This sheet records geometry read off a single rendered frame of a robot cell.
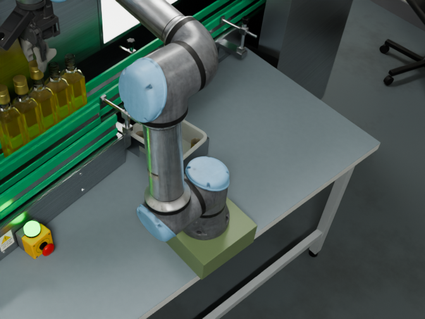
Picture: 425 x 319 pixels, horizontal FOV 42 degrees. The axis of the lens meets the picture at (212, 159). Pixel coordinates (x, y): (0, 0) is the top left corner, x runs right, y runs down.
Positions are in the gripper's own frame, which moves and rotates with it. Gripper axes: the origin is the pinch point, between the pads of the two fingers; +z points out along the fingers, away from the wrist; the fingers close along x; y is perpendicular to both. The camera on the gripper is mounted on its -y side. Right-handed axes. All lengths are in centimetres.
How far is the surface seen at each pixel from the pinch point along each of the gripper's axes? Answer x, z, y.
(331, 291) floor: -87, 117, 70
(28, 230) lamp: -19.9, 31.6, -25.4
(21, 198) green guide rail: -14.0, 25.9, -21.5
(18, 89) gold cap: -1.1, 3.1, -7.4
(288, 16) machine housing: -22, 21, 103
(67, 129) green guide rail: -6.5, 21.6, 2.5
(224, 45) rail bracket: -8, 31, 82
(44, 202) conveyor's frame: -15.8, 31.6, -16.0
